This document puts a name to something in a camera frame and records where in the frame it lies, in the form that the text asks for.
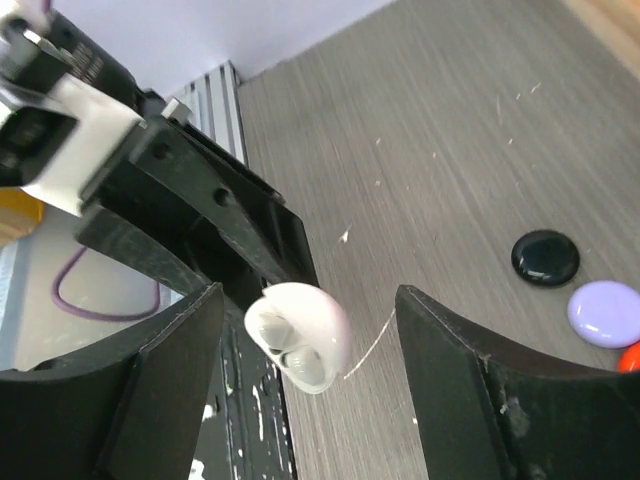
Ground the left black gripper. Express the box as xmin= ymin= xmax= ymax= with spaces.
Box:
xmin=75 ymin=117 xmax=318 ymax=318

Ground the black earbud charging case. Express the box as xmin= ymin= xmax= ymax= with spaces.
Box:
xmin=510 ymin=230 xmax=581 ymax=288

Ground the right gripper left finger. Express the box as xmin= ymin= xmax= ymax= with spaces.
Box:
xmin=1 ymin=284 xmax=224 ymax=479

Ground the wooden clothes rack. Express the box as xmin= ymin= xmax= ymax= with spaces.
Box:
xmin=564 ymin=0 xmax=640 ymax=79

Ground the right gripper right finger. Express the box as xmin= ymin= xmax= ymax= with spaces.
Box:
xmin=395 ymin=285 xmax=639 ymax=480

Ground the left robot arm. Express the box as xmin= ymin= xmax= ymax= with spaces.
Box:
xmin=49 ymin=12 xmax=318 ymax=309

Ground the orange earbud charging case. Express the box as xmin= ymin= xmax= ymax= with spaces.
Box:
xmin=617 ymin=342 xmax=640 ymax=373

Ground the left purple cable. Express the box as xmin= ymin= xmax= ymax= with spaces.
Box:
xmin=49 ymin=244 xmax=162 ymax=322

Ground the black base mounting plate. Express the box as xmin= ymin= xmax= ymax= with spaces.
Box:
xmin=189 ymin=305 xmax=298 ymax=480

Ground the white earbud charging case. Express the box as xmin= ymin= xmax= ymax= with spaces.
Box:
xmin=244 ymin=282 xmax=351 ymax=395

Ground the purple earbud charging case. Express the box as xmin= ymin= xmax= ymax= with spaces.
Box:
xmin=567 ymin=280 xmax=639 ymax=349

